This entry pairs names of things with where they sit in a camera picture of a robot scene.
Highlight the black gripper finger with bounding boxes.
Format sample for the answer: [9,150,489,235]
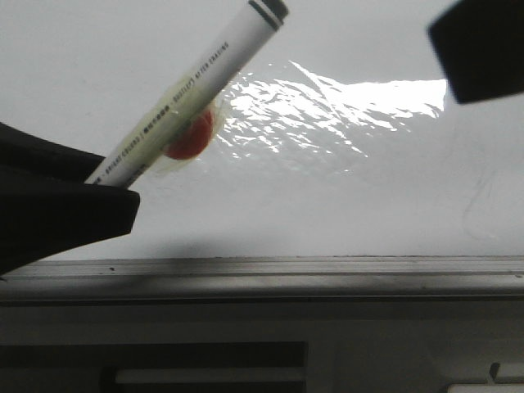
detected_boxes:
[427,1,523,104]
[1,124,140,273]

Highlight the white black whiteboard marker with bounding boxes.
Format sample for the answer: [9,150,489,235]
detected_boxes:
[85,1,289,188]

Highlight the white whiteboard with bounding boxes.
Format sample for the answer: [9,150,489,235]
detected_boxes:
[1,1,523,260]

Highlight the aluminium whiteboard tray rail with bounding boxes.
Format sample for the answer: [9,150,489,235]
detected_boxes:
[1,255,523,304]

